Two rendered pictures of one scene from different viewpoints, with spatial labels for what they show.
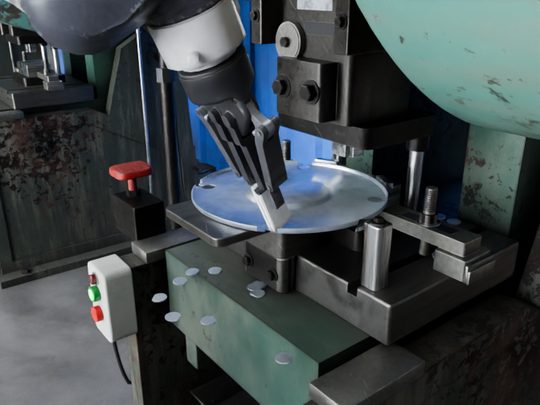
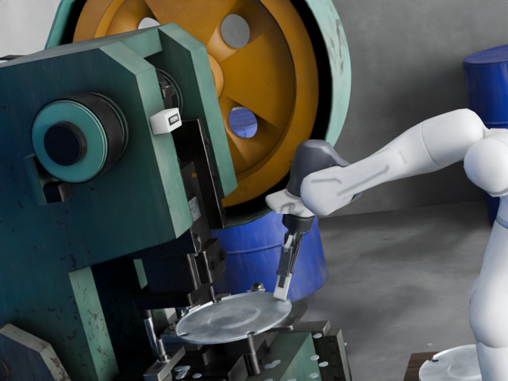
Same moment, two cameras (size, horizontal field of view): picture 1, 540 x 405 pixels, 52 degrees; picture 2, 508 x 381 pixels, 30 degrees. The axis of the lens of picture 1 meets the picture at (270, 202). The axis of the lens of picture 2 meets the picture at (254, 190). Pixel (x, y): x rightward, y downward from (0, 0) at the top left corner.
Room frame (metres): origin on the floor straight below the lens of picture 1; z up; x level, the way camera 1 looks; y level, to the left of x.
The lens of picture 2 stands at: (1.74, 1.95, 1.62)
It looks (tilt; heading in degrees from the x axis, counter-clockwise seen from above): 14 degrees down; 241
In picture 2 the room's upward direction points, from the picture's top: 13 degrees counter-clockwise
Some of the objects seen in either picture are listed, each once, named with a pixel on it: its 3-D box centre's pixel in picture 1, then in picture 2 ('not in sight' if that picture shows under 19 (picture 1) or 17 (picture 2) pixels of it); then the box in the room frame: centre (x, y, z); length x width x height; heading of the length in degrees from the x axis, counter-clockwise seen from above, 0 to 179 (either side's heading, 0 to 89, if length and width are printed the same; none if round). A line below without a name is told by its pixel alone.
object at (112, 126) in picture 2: not in sight; (78, 144); (1.06, 0.01, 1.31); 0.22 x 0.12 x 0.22; 128
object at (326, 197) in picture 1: (288, 191); (233, 317); (0.78, -0.03, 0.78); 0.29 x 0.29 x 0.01
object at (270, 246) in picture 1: (263, 240); (258, 340); (0.75, 0.01, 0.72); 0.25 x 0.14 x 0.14; 128
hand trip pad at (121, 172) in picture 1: (132, 185); not in sight; (0.97, 0.26, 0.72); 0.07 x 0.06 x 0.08; 128
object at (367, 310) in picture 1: (345, 235); (197, 359); (0.85, -0.13, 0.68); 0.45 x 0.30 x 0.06; 38
